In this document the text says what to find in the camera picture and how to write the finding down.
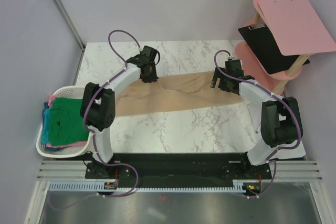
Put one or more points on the pink paper sheet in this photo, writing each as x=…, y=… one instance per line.
x=296, y=27

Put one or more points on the white paper sheet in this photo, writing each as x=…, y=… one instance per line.
x=278, y=134

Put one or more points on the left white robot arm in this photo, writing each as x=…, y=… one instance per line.
x=98, y=108

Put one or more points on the blue t shirt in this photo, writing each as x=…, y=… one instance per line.
x=46, y=125

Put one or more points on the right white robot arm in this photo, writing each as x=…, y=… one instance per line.
x=250, y=89

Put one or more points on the black clipboard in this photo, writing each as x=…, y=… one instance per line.
x=262, y=43

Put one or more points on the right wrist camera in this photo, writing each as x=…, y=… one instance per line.
x=231, y=58

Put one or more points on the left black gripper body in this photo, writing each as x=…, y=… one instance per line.
x=152, y=75

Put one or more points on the green t shirt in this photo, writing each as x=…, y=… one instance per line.
x=66, y=122

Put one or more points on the white plastic laundry basket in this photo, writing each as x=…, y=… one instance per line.
x=73, y=92

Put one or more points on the white slotted cable duct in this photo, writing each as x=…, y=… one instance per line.
x=105, y=187

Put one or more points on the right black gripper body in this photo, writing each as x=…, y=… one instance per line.
x=223, y=84

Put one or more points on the beige t shirt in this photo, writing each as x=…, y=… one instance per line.
x=172, y=93

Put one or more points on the pink two-tier side table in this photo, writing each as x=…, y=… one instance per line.
x=251, y=66

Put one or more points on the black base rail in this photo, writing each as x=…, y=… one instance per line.
x=188, y=169

